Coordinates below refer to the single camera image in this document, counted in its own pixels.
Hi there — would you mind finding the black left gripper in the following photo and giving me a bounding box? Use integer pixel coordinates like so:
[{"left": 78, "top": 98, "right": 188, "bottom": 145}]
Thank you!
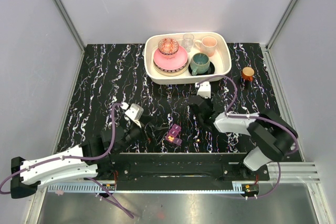
[{"left": 114, "top": 115, "right": 169, "bottom": 155}]

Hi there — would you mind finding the pink weekly pill organizer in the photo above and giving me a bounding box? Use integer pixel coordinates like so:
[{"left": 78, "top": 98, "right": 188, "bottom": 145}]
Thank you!
[{"left": 165, "top": 124, "right": 182, "bottom": 146}]

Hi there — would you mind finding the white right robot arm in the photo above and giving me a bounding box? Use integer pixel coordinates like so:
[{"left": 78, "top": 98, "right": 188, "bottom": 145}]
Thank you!
[{"left": 188, "top": 95, "right": 298, "bottom": 180}]

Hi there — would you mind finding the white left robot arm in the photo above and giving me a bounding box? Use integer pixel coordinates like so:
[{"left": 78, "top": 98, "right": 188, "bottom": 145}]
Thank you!
[{"left": 9, "top": 115, "right": 168, "bottom": 199}]

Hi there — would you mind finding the black saucer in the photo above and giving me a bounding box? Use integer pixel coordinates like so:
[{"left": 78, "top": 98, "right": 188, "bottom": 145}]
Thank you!
[{"left": 188, "top": 62, "right": 215, "bottom": 76}]

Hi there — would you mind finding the teal ceramic mug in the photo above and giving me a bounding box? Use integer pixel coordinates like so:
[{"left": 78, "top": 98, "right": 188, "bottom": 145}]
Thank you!
[{"left": 190, "top": 53, "right": 210, "bottom": 76}]

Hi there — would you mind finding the beige striped plate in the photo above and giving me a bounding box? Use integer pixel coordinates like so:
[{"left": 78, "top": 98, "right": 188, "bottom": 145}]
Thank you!
[{"left": 153, "top": 62, "right": 188, "bottom": 77}]

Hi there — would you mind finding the white rectangular dish tub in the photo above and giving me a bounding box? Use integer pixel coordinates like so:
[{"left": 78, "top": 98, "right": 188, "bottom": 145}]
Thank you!
[{"left": 143, "top": 31, "right": 232, "bottom": 85}]

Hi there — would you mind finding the pink plate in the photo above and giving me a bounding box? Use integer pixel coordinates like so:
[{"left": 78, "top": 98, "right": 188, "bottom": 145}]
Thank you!
[{"left": 153, "top": 47, "right": 188, "bottom": 70}]

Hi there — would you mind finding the orange jar wooden lid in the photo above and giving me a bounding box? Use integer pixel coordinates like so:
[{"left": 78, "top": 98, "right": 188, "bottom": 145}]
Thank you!
[{"left": 241, "top": 67, "right": 255, "bottom": 81}]

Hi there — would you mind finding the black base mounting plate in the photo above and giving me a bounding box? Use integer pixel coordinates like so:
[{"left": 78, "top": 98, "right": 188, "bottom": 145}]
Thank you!
[{"left": 86, "top": 153, "right": 270, "bottom": 182}]

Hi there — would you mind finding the pink ceramic mug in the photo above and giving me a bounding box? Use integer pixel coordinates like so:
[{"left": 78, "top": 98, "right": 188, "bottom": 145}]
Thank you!
[{"left": 195, "top": 36, "right": 217, "bottom": 57}]

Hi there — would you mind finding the clear drinking glass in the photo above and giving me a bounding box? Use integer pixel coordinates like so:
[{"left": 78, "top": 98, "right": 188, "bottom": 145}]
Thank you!
[{"left": 181, "top": 33, "right": 194, "bottom": 52}]

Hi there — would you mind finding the red patterned glass bowl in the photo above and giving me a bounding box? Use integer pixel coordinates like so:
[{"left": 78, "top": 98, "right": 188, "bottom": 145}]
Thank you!
[{"left": 158, "top": 38, "right": 179, "bottom": 56}]

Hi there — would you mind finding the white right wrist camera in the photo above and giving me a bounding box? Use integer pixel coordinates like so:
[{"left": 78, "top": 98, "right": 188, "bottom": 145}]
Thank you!
[{"left": 195, "top": 81, "right": 211, "bottom": 99}]

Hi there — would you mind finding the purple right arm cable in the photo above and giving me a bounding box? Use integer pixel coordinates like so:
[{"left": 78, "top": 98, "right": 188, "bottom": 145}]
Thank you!
[{"left": 198, "top": 74, "right": 299, "bottom": 200}]

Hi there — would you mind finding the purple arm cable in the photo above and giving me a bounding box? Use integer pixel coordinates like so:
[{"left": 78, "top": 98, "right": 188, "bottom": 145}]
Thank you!
[
  {"left": 198, "top": 74, "right": 299, "bottom": 200},
  {"left": 0, "top": 102, "right": 136, "bottom": 219}
]

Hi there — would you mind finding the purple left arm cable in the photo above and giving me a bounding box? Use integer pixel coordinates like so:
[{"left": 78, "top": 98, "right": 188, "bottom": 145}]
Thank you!
[{"left": 0, "top": 102, "right": 136, "bottom": 219}]

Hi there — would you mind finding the white slotted cable duct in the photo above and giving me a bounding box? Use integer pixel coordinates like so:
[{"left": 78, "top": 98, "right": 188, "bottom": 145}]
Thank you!
[{"left": 47, "top": 182, "right": 250, "bottom": 195}]

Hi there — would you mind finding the aluminium frame rail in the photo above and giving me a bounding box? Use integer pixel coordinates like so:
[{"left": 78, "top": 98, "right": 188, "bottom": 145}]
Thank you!
[{"left": 36, "top": 0, "right": 86, "bottom": 51}]

